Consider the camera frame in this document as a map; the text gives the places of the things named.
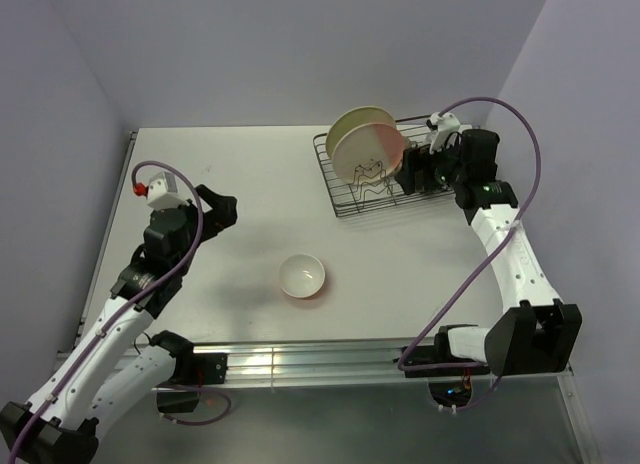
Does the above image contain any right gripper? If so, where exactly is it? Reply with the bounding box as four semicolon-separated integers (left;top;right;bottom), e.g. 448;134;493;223
394;133;468;195

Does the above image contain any pink and cream plate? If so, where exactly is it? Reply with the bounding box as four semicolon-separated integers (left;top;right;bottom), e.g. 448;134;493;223
331;123;406;185

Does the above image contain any green and cream plate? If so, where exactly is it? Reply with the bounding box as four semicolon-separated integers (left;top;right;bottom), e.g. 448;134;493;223
325;106;396;157

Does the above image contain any white bowl orange outside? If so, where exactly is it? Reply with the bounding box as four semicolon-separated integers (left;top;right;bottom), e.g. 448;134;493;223
278;254;326;299

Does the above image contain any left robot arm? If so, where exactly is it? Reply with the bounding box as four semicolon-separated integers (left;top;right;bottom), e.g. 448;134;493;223
1;185;237;463

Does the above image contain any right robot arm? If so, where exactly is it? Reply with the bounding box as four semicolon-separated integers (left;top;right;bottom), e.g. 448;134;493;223
398;126;582;377

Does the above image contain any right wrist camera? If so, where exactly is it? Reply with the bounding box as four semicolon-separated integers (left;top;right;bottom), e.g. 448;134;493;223
426;112;461;154

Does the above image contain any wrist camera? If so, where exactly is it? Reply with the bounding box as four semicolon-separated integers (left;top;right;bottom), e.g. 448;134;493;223
133;171;185;211
426;112;461;154

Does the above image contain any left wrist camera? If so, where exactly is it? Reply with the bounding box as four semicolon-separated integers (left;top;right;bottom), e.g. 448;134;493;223
133;171;185;211

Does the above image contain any black wire dish rack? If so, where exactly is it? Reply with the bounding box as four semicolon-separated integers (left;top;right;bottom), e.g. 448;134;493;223
312;132;453;218

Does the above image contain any aluminium frame rail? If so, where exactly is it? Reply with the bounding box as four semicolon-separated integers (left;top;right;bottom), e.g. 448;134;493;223
47;341;574;393

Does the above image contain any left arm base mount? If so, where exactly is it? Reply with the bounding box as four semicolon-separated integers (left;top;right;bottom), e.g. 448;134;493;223
156;353;228;419

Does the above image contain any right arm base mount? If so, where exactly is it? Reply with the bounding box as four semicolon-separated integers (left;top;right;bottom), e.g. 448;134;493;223
401;345;491;409

